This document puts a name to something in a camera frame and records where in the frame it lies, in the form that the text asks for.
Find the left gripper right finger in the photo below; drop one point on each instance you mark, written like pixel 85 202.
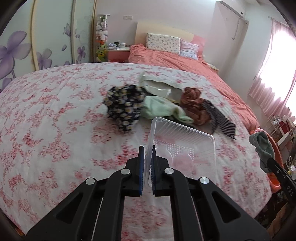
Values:
pixel 200 209

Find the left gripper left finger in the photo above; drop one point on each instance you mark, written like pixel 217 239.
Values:
pixel 94 210

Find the grey green sock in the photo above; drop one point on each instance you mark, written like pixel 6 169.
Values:
pixel 263 148

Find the clear plastic tray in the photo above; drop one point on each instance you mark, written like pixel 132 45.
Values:
pixel 187 150

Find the black checkered cloth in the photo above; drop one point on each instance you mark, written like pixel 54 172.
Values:
pixel 218 120

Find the red woven scarf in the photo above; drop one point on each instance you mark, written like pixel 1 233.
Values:
pixel 191 102

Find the mint green sock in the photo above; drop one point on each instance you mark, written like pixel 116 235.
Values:
pixel 156 106

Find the white torn plastic bag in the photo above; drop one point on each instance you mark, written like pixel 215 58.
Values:
pixel 160 86

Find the red plastic laundry basket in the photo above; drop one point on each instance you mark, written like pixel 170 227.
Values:
pixel 274 183

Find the floral white pink tablecloth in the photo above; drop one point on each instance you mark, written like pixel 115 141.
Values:
pixel 55 133

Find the pink curtain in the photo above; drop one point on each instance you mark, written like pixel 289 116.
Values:
pixel 273 88

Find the black floral scrunchie cloth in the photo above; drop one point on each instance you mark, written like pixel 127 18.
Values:
pixel 124 104

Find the pink nightstand left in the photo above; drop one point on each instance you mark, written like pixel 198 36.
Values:
pixel 118 55

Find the striped pink pillow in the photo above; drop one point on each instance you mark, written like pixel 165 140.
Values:
pixel 189 50

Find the bed with coral duvet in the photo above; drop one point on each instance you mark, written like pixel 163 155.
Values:
pixel 139 54

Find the floral white pillow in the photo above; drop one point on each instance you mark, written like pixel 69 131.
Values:
pixel 164 43

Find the tall plush toy tube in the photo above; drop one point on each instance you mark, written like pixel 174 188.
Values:
pixel 101 36

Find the sliding glass wardrobe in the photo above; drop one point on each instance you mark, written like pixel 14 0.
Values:
pixel 46 34

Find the beige pink headboard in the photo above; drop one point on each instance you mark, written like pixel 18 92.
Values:
pixel 147 27

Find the white wire rack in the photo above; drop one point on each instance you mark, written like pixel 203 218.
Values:
pixel 282 131

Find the wall power socket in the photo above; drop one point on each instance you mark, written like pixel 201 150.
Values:
pixel 127 17

